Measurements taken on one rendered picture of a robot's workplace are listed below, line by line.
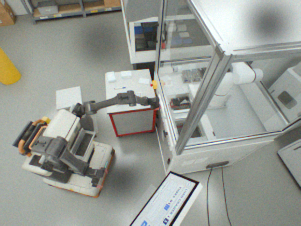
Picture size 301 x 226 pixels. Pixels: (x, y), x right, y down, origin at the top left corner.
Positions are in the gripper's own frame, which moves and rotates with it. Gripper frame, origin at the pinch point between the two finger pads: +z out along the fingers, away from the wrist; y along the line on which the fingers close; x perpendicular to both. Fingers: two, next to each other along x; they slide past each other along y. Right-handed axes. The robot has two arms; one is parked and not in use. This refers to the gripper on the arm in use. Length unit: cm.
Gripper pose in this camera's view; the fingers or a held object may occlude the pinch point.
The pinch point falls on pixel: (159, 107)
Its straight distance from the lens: 172.7
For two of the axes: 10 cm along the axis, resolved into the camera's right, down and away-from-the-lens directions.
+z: 6.1, 3.4, 7.1
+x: -1.4, -8.4, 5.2
